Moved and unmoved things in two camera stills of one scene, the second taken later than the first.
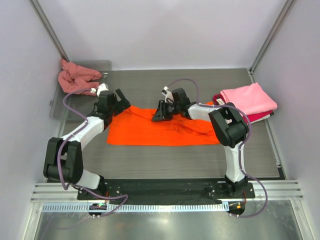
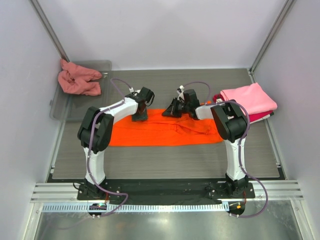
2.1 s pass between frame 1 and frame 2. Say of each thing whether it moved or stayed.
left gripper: moved
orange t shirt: stayed
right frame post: stayed
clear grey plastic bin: stayed
